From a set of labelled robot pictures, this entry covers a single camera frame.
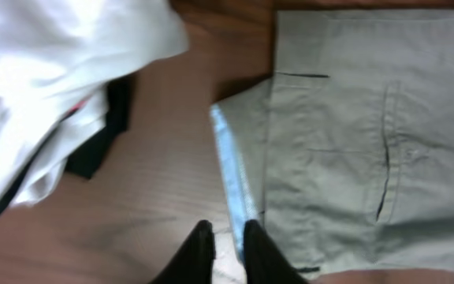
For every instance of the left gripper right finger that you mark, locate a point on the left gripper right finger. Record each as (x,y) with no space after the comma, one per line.
(263,262)

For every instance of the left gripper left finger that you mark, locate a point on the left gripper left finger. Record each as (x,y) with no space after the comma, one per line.
(194,260)

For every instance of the khaki green shorts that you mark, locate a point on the khaki green shorts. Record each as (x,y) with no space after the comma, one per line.
(346,154)

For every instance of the black garment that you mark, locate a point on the black garment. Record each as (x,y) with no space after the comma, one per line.
(89,156)

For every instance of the white crumpled garment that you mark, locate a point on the white crumpled garment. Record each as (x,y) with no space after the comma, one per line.
(56,58)

